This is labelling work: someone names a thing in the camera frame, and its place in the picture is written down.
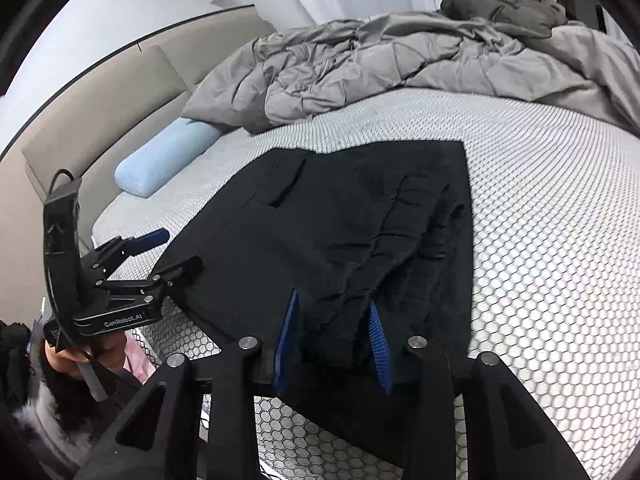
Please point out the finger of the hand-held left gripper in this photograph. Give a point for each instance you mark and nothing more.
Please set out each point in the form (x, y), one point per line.
(155, 235)
(184, 266)

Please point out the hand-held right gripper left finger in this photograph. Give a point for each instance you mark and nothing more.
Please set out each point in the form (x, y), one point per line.
(287, 340)

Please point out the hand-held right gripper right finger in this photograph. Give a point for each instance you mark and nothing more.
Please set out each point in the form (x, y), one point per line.
(378, 347)

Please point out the black pants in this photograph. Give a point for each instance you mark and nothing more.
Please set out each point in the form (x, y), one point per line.
(340, 230)

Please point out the person's left forearm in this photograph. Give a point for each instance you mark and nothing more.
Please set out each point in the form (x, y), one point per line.
(50, 410)

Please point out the person's left hand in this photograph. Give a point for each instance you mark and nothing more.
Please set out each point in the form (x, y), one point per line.
(62, 360)

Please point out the light blue pillow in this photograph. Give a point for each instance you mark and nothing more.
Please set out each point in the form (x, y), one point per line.
(160, 160)

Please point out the pink cloth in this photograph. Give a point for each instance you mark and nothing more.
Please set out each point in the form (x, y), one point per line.
(139, 357)

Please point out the beige padded headboard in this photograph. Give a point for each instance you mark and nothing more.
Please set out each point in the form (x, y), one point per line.
(110, 105)

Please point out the honeycomb pattern mattress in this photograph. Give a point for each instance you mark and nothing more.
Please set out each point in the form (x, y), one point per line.
(540, 220)

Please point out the grey quilted blanket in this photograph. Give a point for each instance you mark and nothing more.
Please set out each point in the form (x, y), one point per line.
(400, 60)

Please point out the dark grey cloth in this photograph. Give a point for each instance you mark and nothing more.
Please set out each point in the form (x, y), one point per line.
(500, 10)

